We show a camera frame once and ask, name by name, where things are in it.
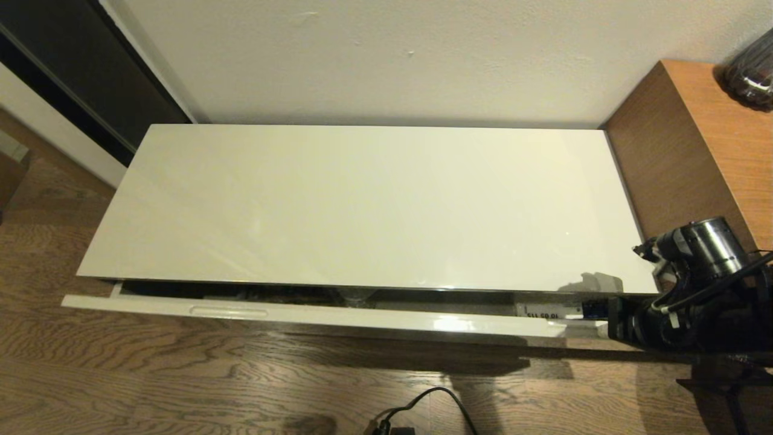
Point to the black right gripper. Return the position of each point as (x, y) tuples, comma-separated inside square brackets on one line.
[(631, 323)]

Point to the white glossy drawer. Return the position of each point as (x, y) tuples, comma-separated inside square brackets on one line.
[(338, 315)]

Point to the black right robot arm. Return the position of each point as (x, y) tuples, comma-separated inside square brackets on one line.
[(706, 248)]

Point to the white glossy drawer cabinet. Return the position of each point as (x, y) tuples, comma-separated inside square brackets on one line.
[(374, 205)]

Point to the black metal stand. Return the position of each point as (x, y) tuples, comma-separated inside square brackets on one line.
[(734, 393)]

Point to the brown wooden side cabinet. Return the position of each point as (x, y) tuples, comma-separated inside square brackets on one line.
[(694, 163)]

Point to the black power plug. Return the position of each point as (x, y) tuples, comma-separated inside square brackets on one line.
[(395, 431)]

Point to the dark glass vase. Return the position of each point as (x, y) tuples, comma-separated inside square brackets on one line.
[(752, 72)]

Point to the dark sliding door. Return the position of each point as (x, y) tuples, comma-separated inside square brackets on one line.
[(78, 66)]

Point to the brown wooden furniture piece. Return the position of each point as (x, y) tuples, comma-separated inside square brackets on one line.
[(9, 181)]

